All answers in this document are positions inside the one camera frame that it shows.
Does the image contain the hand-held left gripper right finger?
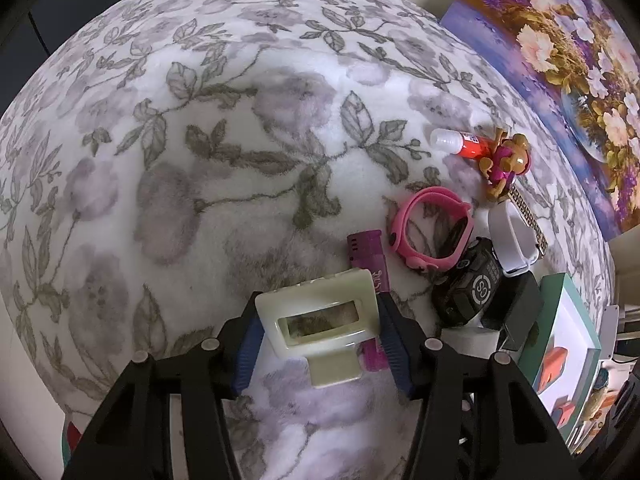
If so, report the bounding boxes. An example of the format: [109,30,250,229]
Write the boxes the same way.
[377,292,583,480]

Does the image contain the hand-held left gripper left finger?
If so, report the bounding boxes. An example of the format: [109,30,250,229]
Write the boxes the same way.
[62,292,266,480]

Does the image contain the cream hair claw clip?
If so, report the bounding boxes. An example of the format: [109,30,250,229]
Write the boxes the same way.
[255,269,383,390]

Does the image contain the purple lighter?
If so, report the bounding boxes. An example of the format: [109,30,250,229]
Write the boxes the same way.
[346,230,391,372]

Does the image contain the pink watch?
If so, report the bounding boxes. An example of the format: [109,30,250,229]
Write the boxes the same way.
[390,186,473,272]

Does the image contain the teal storage box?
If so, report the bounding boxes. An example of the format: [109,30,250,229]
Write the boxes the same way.
[517,272,603,448]

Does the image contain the brown and magenta toy figure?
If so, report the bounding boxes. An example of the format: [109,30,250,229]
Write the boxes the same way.
[479,127,532,201]

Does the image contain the black smart watch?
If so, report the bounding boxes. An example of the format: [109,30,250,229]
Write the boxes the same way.
[431,236,503,328]

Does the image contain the dark green box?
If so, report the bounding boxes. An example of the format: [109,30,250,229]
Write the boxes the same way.
[482,274,545,351]

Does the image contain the gold patterned lighter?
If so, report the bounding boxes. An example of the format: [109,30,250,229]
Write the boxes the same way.
[507,183,548,261]

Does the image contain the white plastic device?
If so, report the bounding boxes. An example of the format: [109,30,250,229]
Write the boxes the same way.
[597,304,621,356]

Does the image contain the orange glue bottle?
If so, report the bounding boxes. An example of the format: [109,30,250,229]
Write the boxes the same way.
[431,128,501,162]

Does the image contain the floral painting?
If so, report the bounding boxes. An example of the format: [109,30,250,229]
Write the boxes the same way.
[440,0,640,238]

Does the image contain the dark cabinet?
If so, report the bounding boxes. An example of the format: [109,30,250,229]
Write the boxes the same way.
[0,0,126,111]

